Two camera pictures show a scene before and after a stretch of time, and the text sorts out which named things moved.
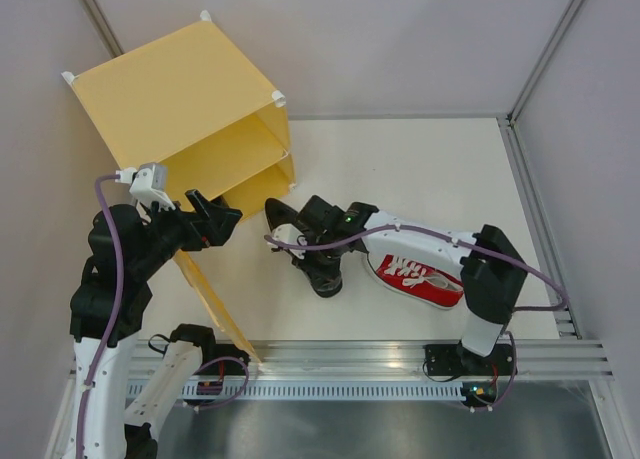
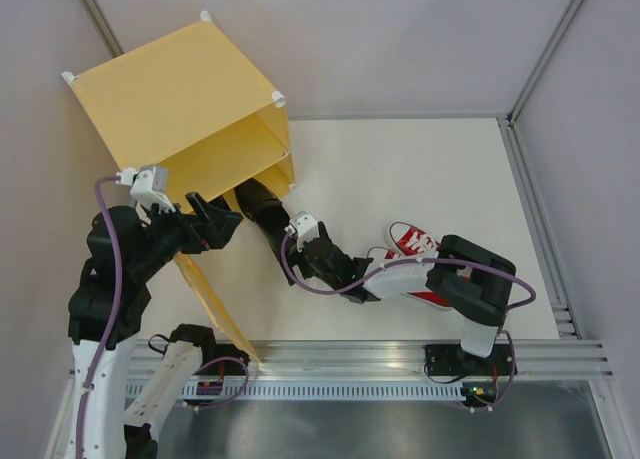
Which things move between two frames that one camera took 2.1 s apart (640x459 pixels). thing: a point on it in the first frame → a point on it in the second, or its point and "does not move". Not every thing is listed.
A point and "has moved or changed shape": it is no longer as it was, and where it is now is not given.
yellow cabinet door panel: (216, 304) does not move
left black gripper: (212, 224) does not move
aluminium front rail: (536, 360) does not move
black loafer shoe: (323, 275) has moved or changed shape
